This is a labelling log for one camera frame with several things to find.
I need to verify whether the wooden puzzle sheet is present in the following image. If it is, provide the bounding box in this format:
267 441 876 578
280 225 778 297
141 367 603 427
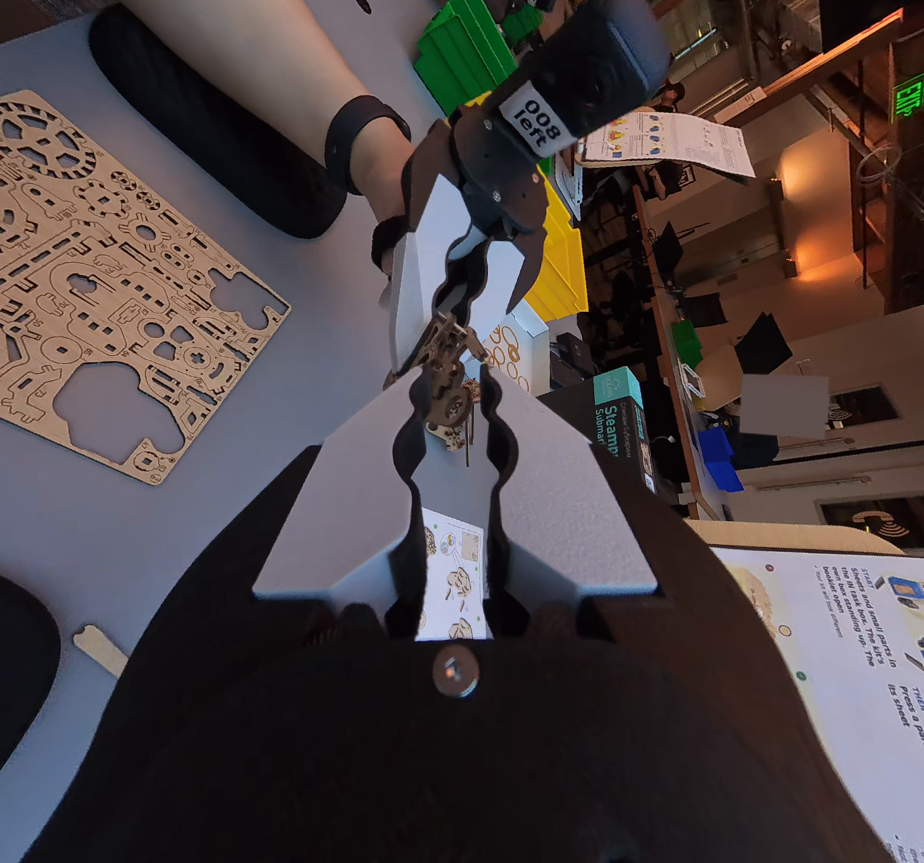
0 89 292 486

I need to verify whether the white cardboard tray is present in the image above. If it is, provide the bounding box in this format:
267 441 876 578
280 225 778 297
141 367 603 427
478 309 551 396

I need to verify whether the person's left hand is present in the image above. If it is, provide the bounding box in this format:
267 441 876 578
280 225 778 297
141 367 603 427
359 127 418 309

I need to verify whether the green plastic bin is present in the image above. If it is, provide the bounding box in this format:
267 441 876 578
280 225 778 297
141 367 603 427
413 0 521 118
500 2 544 48

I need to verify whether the small black box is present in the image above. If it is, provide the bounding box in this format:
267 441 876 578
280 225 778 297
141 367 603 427
550 332 594 382

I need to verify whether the black wrist rest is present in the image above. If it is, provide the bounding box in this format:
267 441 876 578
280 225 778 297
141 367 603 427
0 576 62 770
89 2 349 241

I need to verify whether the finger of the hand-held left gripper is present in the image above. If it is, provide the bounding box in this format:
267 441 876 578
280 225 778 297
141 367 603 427
388 173 475 374
435 226 493 331

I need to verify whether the black wristband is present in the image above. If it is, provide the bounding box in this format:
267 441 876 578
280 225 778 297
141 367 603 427
325 94 412 196

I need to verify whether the wooden display board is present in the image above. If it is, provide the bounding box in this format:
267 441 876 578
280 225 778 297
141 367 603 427
686 518 924 561

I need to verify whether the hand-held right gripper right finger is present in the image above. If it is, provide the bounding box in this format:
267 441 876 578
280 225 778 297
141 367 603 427
480 365 659 639

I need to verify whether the person's left forearm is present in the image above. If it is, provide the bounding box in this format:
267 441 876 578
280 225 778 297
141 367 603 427
58 0 376 189

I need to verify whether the pile of tan rubber bands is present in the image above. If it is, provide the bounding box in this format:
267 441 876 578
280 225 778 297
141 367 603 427
482 325 521 384

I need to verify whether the small wooden stick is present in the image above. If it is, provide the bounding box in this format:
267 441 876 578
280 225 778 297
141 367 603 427
72 623 131 678

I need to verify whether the grey desk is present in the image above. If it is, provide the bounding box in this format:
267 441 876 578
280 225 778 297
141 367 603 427
0 0 600 863

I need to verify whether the dark model kit box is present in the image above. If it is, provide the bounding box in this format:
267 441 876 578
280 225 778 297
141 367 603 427
538 366 659 496

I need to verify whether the green exit sign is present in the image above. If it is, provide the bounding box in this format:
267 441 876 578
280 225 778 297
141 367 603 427
890 72 924 122

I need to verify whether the yellow plastic bin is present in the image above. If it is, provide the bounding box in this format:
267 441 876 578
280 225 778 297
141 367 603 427
521 159 590 324

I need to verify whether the wooden gear assembly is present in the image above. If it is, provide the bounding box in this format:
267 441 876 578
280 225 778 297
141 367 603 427
385 310 486 468

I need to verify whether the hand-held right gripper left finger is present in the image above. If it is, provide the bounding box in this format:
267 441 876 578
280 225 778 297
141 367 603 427
253 365 428 639

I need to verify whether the paper sign on stand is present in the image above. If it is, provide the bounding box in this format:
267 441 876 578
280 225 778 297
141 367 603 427
583 111 757 180

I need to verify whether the printed instruction sheet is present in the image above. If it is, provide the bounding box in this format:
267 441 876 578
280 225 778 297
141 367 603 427
711 545 924 863

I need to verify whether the blue plastic bin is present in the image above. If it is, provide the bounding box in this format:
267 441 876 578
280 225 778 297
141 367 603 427
694 428 746 494

